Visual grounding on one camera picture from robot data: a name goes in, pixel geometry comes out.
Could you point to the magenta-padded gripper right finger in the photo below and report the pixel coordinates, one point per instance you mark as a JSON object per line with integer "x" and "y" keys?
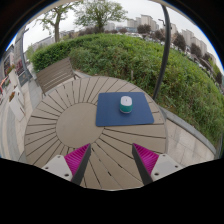
{"x": 163, "y": 165}

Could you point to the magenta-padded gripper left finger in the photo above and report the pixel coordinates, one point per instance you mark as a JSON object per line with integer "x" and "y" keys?
{"x": 60, "y": 165}

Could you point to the white and teal computer mouse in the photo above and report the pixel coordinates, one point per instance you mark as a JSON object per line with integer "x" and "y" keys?
{"x": 126, "y": 103}

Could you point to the blue rectangular mouse pad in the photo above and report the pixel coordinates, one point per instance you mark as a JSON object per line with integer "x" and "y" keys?
{"x": 110, "y": 111}

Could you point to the white flower planter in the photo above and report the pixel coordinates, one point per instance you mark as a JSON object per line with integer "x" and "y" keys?
{"x": 16, "y": 106}

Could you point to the slatted wooden chair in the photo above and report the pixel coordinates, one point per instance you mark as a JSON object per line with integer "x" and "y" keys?
{"x": 55, "y": 75}

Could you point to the grey sign pillar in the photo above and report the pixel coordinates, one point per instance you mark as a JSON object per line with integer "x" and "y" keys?
{"x": 22, "y": 60}

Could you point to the black curved umbrella pole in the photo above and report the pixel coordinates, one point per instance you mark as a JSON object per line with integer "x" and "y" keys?
{"x": 166, "y": 50}

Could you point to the thin sparse tree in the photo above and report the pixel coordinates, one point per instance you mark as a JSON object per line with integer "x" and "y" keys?
{"x": 56, "y": 33}

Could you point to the distant apartment buildings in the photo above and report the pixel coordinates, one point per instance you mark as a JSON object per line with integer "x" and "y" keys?
{"x": 146, "y": 20}

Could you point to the round-crowned leafy tree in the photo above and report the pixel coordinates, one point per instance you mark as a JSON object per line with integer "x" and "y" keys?
{"x": 100, "y": 13}

